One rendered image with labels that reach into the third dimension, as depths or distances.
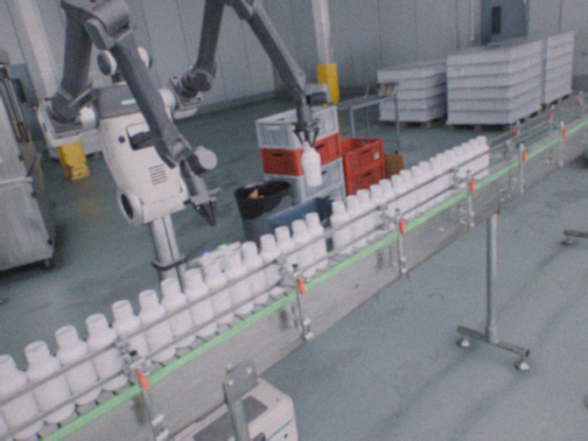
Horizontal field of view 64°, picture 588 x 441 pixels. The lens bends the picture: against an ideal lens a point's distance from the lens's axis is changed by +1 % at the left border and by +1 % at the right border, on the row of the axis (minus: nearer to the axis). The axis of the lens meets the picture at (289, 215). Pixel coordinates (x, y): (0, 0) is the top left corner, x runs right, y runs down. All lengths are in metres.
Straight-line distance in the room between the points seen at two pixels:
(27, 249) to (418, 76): 6.29
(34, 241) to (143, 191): 3.21
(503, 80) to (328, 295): 6.49
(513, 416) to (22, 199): 4.03
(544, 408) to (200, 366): 1.70
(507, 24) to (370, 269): 10.59
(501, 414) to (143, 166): 1.83
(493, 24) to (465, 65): 4.25
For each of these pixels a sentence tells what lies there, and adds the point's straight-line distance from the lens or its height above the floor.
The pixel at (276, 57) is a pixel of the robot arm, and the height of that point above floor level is 1.61.
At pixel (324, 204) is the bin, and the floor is 0.92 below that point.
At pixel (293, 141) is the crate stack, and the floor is 0.95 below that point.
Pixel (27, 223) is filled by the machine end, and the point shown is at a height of 0.48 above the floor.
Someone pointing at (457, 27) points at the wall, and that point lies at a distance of 12.47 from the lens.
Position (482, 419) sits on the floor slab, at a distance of 2.40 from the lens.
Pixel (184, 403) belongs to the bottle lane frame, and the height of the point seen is 0.89.
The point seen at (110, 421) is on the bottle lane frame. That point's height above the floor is 0.96.
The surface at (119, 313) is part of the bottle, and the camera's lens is 1.10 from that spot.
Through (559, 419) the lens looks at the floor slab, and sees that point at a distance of 2.47.
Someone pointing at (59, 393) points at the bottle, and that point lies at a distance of 1.10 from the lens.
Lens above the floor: 1.64
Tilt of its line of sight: 20 degrees down
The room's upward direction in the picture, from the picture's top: 8 degrees counter-clockwise
